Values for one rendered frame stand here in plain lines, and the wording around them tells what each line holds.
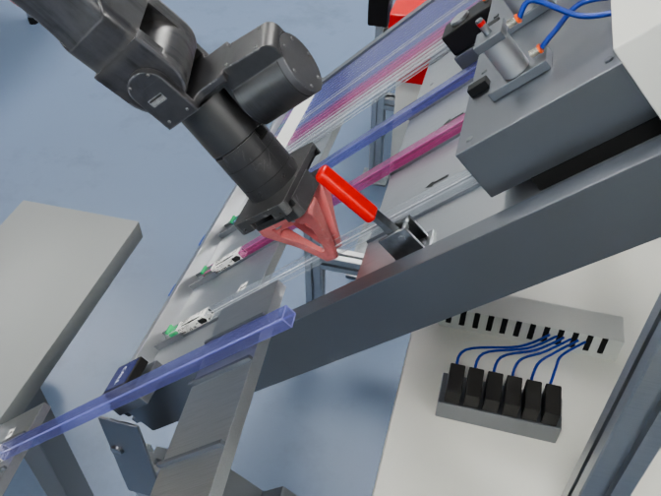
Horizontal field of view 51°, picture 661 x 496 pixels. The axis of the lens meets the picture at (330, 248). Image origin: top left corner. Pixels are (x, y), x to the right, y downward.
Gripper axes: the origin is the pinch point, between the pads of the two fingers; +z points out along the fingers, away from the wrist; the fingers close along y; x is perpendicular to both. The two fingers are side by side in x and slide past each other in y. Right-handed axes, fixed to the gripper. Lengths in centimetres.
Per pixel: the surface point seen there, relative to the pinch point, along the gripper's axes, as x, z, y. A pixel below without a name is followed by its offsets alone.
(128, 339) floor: 112, 32, 50
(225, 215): 31.8, 2.2, 25.3
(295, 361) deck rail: 4.6, 4.6, -10.0
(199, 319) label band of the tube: 22.3, 2.1, -0.4
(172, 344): 28.4, 3.6, -1.3
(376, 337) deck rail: -5.4, 4.4, -10.1
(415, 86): 25, 23, 95
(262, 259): 15.4, 2.2, 7.5
